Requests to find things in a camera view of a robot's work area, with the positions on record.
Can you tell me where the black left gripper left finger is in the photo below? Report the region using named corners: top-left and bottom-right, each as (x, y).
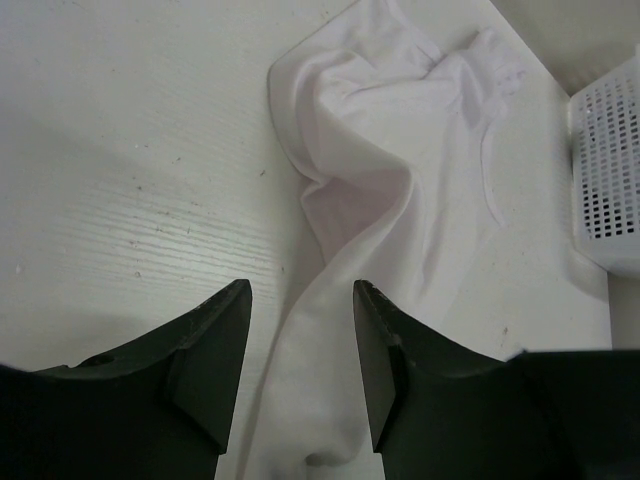
top-left (1, 279), bottom-right (251, 479)

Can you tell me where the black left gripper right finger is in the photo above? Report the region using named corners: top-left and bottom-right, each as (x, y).
top-left (353, 280), bottom-right (639, 479)

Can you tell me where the white tank top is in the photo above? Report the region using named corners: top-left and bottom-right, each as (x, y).
top-left (234, 0), bottom-right (571, 480)

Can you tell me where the white perforated plastic basket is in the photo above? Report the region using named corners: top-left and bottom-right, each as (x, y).
top-left (569, 54), bottom-right (639, 278)

